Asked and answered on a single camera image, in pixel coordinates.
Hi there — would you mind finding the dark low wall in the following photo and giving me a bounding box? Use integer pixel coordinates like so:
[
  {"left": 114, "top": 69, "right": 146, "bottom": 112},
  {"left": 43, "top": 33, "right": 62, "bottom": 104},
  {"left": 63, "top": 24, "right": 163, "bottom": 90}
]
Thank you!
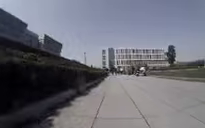
[{"left": 0, "top": 61, "right": 108, "bottom": 116}]

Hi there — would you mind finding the green grass field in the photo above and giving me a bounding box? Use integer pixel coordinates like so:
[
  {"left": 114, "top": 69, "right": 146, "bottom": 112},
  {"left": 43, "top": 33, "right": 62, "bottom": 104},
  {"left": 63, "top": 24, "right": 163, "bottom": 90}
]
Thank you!
[{"left": 149, "top": 66, "right": 205, "bottom": 84}]

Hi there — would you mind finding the thin pole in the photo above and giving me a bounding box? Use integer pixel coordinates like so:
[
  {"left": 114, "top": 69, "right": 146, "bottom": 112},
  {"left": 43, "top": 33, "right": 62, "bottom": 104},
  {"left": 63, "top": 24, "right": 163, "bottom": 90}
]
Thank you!
[{"left": 83, "top": 51, "right": 88, "bottom": 66}]

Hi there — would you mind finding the grey concrete slab pavement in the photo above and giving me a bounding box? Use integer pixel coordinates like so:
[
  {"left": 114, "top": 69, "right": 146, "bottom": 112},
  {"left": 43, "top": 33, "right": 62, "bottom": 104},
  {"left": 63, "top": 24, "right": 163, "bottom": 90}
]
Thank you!
[{"left": 49, "top": 73, "right": 205, "bottom": 128}]

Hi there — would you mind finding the dark tree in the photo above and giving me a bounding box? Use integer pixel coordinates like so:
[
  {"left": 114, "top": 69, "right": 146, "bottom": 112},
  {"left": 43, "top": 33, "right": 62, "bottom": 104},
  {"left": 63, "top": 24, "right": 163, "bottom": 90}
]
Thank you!
[{"left": 166, "top": 44, "right": 177, "bottom": 66}]

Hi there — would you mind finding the tall narrow grey building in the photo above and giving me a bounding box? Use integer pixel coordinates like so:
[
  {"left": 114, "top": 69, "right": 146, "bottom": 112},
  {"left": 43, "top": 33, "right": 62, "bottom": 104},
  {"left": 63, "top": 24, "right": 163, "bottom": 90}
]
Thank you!
[{"left": 101, "top": 47, "right": 116, "bottom": 70}]

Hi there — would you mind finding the pale vehicle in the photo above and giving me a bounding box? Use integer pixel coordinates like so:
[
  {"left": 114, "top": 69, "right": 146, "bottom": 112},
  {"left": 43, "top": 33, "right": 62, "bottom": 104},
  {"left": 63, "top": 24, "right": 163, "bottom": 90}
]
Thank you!
[{"left": 134, "top": 66, "right": 148, "bottom": 77}]

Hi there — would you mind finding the white multi-storey building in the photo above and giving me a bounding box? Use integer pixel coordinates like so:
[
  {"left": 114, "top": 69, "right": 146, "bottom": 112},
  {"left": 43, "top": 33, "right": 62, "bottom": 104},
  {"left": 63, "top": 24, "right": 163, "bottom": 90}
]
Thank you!
[{"left": 115, "top": 47, "right": 170, "bottom": 70}]

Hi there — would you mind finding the dark grey building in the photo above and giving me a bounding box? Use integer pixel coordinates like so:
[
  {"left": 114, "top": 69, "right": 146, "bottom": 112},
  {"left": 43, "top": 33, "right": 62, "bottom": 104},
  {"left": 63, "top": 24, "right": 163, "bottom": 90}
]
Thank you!
[{"left": 0, "top": 2, "right": 64, "bottom": 57}]

